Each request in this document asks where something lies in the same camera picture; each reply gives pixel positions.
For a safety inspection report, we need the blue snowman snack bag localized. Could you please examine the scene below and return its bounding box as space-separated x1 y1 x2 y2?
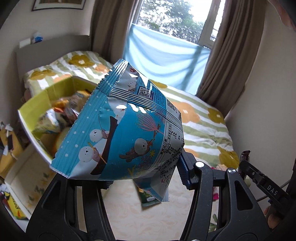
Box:
50 59 185 201

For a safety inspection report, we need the grey headboard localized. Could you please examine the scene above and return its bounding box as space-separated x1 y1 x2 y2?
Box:
16 35 90 81

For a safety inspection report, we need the person's hand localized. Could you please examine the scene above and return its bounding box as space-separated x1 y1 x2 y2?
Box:
263 206 280 229

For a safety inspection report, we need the floral striped quilt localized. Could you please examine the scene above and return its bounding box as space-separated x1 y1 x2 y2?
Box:
22 51 239 170

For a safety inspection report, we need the window frame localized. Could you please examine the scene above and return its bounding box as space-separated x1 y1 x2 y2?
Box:
133 0 226 49

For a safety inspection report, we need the yellow chips bag in box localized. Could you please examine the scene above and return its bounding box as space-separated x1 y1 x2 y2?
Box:
32 108 69 134

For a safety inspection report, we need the brown right curtain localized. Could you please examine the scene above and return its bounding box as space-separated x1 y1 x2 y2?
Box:
196 1 266 116

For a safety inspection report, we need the dark green cracker packet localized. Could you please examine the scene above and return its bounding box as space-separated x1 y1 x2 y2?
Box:
138 188 160 207

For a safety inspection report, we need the light blue hanging cloth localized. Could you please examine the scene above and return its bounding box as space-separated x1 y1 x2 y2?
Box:
123 24 211 95

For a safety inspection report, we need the brown curtain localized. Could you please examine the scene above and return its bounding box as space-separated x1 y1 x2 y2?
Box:
196 1 266 116
90 0 143 63

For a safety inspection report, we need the brown left curtain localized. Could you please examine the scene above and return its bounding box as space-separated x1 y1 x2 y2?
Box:
90 0 143 63

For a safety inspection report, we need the green cardboard box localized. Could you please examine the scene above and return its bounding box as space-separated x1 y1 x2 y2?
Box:
18 76 97 164

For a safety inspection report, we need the framed wall picture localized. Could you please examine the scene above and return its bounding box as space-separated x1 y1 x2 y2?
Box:
32 0 86 11

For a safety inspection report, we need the black cable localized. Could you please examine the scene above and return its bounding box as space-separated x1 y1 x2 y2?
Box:
256 179 291 202

